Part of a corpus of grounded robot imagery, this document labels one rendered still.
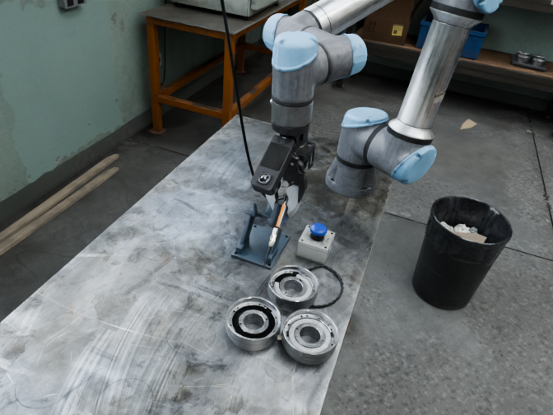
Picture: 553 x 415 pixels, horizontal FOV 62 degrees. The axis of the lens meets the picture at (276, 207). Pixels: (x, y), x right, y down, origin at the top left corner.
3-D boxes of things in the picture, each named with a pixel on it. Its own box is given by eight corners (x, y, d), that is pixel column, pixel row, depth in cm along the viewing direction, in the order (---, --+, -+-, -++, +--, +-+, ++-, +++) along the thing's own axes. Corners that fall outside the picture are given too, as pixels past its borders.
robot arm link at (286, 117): (304, 111, 79) (261, 101, 81) (301, 135, 82) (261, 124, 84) (319, 95, 84) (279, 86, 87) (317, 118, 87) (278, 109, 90)
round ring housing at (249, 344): (252, 364, 83) (253, 350, 80) (214, 329, 88) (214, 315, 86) (290, 333, 89) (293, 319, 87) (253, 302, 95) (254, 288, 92)
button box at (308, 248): (324, 264, 106) (327, 249, 103) (295, 255, 108) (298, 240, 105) (333, 244, 112) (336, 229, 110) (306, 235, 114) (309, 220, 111)
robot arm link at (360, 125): (355, 140, 137) (365, 97, 129) (390, 160, 129) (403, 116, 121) (327, 150, 131) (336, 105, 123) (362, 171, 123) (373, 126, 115)
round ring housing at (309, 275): (313, 319, 93) (316, 305, 90) (262, 310, 93) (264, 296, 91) (318, 283, 101) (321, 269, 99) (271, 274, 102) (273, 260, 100)
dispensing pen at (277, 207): (253, 263, 92) (280, 186, 95) (260, 266, 96) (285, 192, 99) (263, 267, 92) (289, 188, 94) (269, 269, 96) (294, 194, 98)
